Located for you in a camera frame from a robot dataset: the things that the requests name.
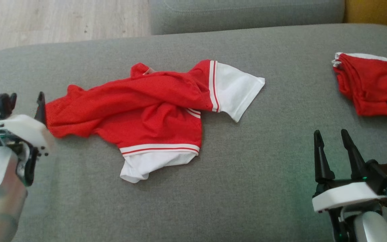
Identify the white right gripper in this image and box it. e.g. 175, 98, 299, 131
312, 129, 387, 214

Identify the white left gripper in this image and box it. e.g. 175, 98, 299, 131
0, 91, 55, 157

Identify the red garment with white sleeves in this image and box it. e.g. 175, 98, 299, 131
45, 59, 265, 184

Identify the small red white garment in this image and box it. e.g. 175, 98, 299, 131
331, 52, 387, 122

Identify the large grey sofa chaise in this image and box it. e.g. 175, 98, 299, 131
0, 24, 387, 242

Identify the yellow sofa back cushion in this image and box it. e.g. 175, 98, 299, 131
344, 0, 387, 36

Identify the grey sofa seat cushion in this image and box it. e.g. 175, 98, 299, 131
150, 0, 345, 36

